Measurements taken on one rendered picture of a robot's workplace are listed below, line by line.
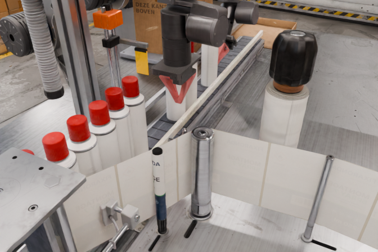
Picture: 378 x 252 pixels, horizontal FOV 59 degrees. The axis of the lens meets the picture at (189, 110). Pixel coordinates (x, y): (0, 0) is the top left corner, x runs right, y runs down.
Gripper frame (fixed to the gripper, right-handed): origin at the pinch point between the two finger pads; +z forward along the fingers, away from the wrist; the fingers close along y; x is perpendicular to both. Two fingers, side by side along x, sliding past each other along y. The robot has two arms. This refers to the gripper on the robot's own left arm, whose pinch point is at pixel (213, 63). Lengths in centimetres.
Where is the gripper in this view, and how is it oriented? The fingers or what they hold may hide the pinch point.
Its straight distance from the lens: 108.4
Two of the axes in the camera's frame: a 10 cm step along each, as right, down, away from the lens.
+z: -2.7, 9.6, -0.7
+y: 9.0, 2.2, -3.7
